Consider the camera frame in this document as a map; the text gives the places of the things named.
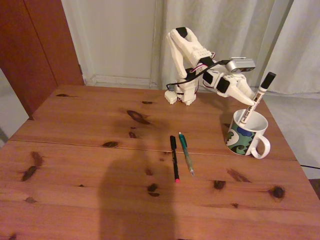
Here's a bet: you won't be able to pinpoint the teal transparent pen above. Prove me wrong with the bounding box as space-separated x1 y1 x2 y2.
178 131 196 177

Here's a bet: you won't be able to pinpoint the cream white curtain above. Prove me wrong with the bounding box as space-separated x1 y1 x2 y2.
256 0 320 95
151 0 292 94

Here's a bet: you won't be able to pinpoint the brown wooden door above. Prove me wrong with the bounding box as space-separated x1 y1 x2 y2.
0 0 85 121

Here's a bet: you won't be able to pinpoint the black pen with red end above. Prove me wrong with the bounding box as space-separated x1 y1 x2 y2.
169 135 181 184

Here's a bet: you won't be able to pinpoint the silver camera box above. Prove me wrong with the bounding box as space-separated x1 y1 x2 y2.
225 56 256 74

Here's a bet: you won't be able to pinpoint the white mug with green pattern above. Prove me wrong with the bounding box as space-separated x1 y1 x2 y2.
224 108 272 160

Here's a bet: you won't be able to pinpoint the red white servo wires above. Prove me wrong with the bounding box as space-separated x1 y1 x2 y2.
189 51 216 76

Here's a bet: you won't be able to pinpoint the black camera cable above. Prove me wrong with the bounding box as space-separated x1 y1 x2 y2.
165 59 230 92

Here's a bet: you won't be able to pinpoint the white marker with black cap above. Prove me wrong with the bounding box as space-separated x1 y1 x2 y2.
238 71 278 127

